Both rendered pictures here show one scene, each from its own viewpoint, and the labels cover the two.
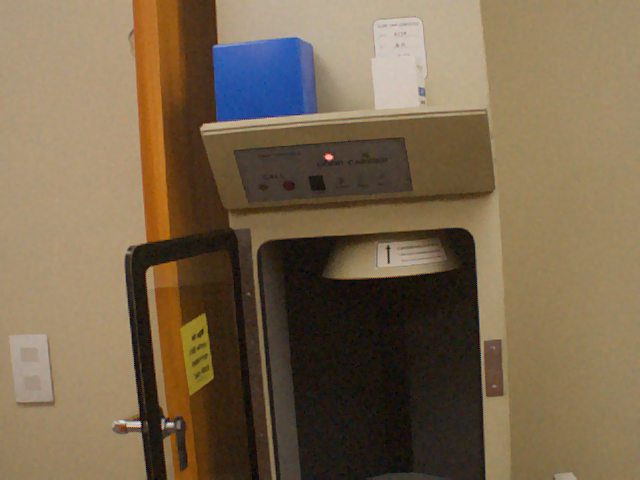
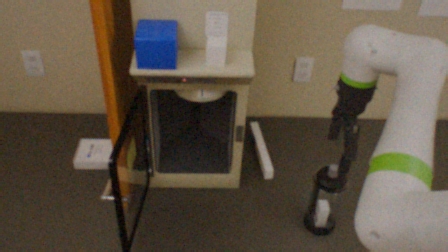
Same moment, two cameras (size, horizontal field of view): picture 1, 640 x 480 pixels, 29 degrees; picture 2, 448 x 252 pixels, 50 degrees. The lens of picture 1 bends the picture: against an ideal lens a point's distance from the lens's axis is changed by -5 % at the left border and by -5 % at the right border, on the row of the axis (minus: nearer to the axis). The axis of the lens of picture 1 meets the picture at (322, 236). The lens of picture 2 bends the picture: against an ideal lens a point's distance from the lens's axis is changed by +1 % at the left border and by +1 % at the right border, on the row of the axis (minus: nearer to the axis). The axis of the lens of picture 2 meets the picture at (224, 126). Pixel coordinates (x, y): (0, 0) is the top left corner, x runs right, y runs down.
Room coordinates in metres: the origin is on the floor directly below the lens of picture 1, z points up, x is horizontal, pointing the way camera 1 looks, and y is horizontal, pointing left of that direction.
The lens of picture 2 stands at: (0.42, 0.10, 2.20)
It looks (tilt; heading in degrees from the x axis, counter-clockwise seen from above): 41 degrees down; 348
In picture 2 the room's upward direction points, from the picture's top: 3 degrees clockwise
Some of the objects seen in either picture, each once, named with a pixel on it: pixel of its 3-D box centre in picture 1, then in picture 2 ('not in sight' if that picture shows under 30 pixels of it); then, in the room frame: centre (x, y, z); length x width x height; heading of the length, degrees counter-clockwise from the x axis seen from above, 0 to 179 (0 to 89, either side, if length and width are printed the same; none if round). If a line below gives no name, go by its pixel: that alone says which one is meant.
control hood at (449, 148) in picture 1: (352, 157); (193, 76); (1.47, -0.04, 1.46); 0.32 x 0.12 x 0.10; 81
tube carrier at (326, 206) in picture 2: not in sight; (325, 200); (1.31, -0.44, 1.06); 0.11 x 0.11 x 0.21
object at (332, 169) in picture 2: not in sight; (332, 174); (1.31, -0.44, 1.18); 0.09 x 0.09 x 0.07
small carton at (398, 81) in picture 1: (399, 83); (216, 51); (1.46, -0.10, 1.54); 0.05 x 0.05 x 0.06; 76
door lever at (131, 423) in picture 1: (149, 420); (114, 188); (1.33, 0.20, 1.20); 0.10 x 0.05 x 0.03; 163
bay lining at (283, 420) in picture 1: (385, 365); (194, 110); (1.65, -0.07, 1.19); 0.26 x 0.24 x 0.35; 81
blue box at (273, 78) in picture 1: (265, 81); (157, 44); (1.48, 0.05, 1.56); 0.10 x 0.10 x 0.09; 81
